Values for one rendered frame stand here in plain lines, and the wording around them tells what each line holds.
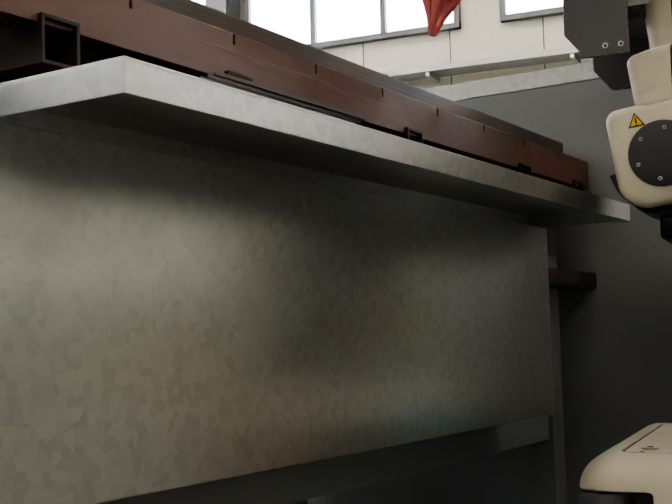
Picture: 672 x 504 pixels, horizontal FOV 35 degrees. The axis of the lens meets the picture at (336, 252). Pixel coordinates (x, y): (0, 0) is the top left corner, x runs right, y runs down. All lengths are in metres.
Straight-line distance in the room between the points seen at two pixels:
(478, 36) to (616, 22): 9.85
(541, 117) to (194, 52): 1.35
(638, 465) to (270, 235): 0.61
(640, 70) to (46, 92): 1.07
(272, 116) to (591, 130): 1.49
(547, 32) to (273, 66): 10.08
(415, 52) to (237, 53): 10.47
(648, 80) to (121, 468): 1.06
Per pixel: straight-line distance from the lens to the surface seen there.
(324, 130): 1.10
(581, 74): 2.48
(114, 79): 0.89
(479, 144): 1.92
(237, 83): 1.12
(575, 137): 2.46
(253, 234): 1.25
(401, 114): 1.67
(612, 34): 1.77
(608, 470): 1.56
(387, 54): 11.91
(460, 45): 11.65
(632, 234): 2.39
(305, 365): 1.33
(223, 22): 1.40
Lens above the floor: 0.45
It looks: 5 degrees up
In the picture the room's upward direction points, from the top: 1 degrees counter-clockwise
